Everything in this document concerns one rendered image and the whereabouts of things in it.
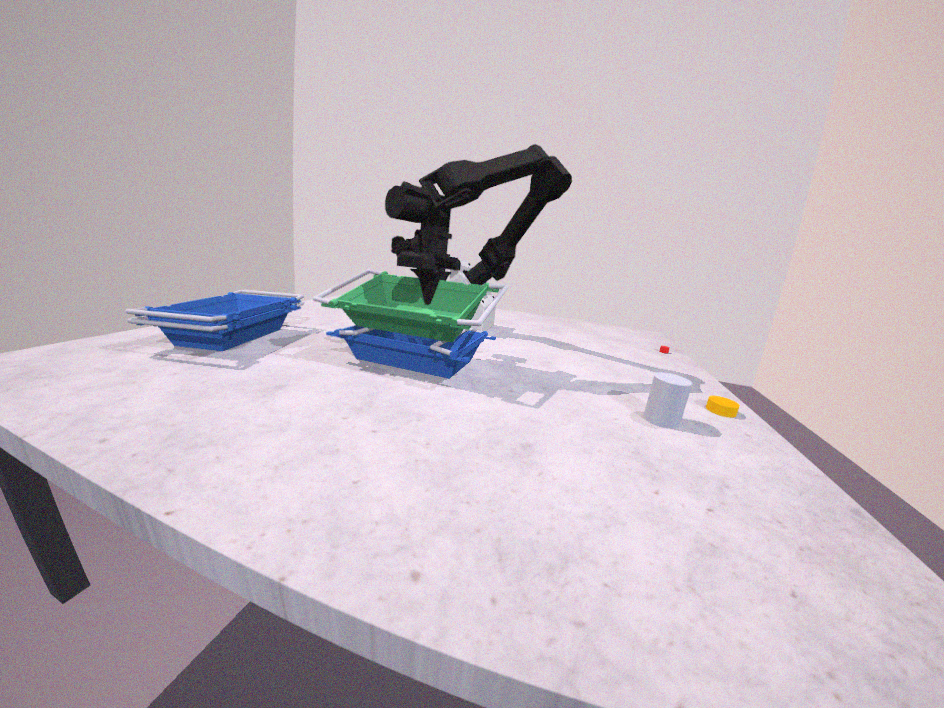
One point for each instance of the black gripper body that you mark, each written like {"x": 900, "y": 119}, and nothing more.
{"x": 433, "y": 251}

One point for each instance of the yellow short cylinder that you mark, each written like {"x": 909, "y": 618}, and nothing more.
{"x": 722, "y": 406}

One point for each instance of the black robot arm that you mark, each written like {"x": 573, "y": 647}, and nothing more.
{"x": 464, "y": 181}

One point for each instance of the grey cylinder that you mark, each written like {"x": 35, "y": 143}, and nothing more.
{"x": 667, "y": 399}

